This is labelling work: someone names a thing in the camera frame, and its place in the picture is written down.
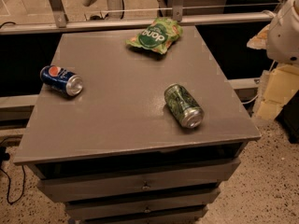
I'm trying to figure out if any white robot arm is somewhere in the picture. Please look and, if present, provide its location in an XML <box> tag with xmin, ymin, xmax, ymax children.
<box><xmin>247</xmin><ymin>0</ymin><xmax>299</xmax><ymax>119</ymax></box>

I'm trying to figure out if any green chip bag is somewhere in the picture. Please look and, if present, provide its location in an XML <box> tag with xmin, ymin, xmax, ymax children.
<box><xmin>126</xmin><ymin>18</ymin><xmax>183</xmax><ymax>55</ymax></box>

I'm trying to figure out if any white cable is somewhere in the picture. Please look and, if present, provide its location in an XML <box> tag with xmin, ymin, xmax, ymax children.
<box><xmin>241</xmin><ymin>94</ymin><xmax>260</xmax><ymax>105</ymax></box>

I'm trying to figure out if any green soda can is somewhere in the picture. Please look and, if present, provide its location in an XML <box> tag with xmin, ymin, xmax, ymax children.
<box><xmin>164</xmin><ymin>84</ymin><xmax>205</xmax><ymax>129</ymax></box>

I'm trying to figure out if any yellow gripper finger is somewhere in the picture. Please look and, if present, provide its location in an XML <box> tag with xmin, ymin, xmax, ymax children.
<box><xmin>254</xmin><ymin>64</ymin><xmax>299</xmax><ymax>120</ymax></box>

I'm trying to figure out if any grey metal railing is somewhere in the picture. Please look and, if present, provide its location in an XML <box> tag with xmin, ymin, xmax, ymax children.
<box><xmin>1</xmin><ymin>0</ymin><xmax>274</xmax><ymax>35</ymax></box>

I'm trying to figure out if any black floor cable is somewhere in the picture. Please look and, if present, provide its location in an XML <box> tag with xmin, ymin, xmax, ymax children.
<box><xmin>0</xmin><ymin>135</ymin><xmax>26</xmax><ymax>205</ymax></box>

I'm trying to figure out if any blue pepsi can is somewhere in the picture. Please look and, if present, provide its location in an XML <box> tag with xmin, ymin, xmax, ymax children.
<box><xmin>40</xmin><ymin>65</ymin><xmax>83</xmax><ymax>97</ymax></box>

